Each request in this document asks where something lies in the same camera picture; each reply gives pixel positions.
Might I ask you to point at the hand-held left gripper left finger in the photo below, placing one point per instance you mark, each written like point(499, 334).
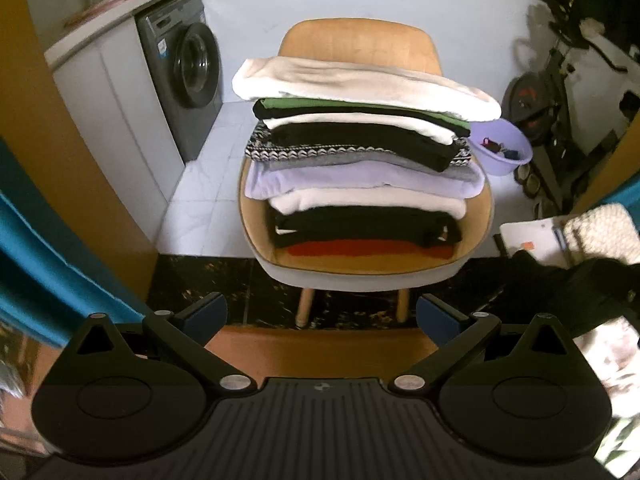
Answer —
point(207, 320)

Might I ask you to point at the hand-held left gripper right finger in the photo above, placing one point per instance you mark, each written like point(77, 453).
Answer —
point(435, 320)

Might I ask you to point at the cream fuzzy jacket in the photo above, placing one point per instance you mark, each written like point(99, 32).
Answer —
point(350, 80)

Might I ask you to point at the stack of folded clothes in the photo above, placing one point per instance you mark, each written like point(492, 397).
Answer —
point(360, 180)

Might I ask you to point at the colourful clothes pegs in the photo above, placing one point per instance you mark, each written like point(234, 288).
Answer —
point(500, 148)

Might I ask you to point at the white notebook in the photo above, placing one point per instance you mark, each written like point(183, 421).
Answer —
point(530, 235)

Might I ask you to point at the black garment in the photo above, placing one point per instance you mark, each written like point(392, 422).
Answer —
point(575, 285)

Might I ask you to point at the blue pen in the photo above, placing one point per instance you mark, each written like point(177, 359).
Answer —
point(558, 239)

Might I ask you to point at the purple plastic basin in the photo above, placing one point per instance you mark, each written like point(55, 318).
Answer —
point(500, 165)

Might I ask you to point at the white patterned cloth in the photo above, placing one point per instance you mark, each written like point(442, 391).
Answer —
point(615, 360)

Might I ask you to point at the white knit blanket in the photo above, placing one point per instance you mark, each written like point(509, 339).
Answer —
point(600, 232)

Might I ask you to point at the blue curtain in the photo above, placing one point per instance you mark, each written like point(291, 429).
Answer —
point(30, 260)

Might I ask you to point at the white cabinet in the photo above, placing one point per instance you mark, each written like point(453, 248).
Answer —
point(100, 110)

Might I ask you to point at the grey washing machine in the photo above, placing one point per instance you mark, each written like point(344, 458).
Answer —
point(165, 60)

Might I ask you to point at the exercise bike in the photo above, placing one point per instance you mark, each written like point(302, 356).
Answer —
point(555, 75)

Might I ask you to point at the tan chair with wooden legs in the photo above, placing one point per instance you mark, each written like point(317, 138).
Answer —
point(350, 40)

